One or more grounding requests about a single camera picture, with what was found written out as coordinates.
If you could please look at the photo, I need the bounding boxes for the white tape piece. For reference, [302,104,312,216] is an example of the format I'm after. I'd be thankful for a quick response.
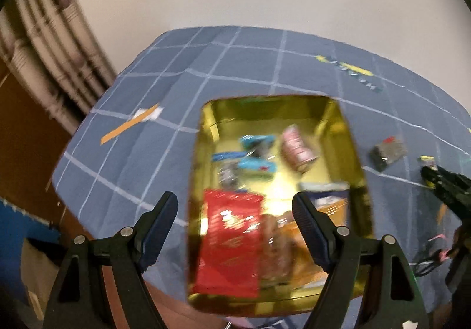
[132,106,164,121]

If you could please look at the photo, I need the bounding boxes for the clear packet with blue header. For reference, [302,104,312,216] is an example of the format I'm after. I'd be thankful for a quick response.
[211,151,243,188]

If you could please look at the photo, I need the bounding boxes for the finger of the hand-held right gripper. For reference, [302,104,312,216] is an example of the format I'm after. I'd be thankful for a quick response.
[421,165,471,221]

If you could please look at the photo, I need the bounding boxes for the cardboard box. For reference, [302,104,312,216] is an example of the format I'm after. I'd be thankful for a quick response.
[20,239,61,318]

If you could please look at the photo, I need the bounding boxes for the yellow-green snack packet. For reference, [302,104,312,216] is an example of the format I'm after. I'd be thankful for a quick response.
[419,155,438,190]

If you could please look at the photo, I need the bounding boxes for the grey-green snack packet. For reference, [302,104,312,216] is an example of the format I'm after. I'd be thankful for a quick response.
[369,137,408,171]

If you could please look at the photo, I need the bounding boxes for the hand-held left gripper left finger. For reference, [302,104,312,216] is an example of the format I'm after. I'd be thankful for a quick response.
[43,191,179,329]

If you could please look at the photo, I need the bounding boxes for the red tin box gold interior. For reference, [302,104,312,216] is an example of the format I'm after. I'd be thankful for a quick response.
[186,94,376,318]

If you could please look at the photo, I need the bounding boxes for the clear packet of brown snacks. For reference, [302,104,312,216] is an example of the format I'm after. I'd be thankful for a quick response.
[258,213,295,280]

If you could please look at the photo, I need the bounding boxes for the pink and brown snack packet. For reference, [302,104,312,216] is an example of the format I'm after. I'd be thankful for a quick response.
[280,124,320,172]

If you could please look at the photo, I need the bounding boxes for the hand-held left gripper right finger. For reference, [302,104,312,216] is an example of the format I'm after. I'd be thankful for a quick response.
[291,192,430,329]

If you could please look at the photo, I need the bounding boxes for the orange snack packet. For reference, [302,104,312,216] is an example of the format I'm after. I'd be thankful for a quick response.
[278,219,328,287]

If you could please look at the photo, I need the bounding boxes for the black cord with pink tag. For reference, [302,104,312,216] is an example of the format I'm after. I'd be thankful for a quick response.
[414,233,460,276]

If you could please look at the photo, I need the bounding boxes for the blue grid tablecloth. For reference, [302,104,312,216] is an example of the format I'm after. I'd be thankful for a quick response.
[52,26,471,329]

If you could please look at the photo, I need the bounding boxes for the blue foam mat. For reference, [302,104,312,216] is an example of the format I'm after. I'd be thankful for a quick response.
[0,198,59,304]

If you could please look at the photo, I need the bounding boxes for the red snack packet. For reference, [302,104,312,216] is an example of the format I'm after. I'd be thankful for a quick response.
[193,188,266,298]

